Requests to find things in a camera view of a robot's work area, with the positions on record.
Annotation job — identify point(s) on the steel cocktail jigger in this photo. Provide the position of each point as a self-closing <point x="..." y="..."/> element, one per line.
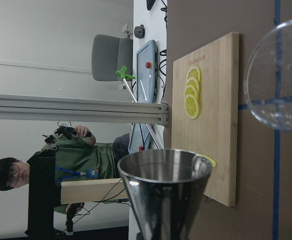
<point x="165" y="187"/>

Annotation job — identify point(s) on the clear wine glass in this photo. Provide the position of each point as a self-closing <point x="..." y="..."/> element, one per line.
<point x="267" y="82"/>

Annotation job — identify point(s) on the blue teach pendant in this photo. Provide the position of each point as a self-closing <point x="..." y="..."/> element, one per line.
<point x="147" y="73"/>
<point x="140" y="138"/>

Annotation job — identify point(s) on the lemon slice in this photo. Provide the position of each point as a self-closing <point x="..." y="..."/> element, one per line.
<point x="192" y="81"/>
<point x="194" y="72"/>
<point x="192" y="106"/>
<point x="191" y="90"/>

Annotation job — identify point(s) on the bamboo cutting board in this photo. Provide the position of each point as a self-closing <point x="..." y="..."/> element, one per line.
<point x="214" y="132"/>

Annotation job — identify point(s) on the grey office chair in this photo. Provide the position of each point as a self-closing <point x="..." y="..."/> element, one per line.
<point x="109" y="54"/>

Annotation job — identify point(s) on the person in green shirt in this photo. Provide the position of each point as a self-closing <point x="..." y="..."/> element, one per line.
<point x="77" y="159"/>

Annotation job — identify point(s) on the yellow plastic knife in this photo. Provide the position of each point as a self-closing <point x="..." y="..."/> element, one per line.
<point x="204" y="157"/>

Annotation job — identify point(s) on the wooden plank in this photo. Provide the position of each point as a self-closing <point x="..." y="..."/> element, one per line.
<point x="92" y="190"/>

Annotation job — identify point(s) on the black monitor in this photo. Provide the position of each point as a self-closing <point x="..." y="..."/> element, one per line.
<point x="40" y="224"/>

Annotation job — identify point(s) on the aluminium frame post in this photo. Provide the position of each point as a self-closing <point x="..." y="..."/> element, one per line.
<point x="38" y="108"/>

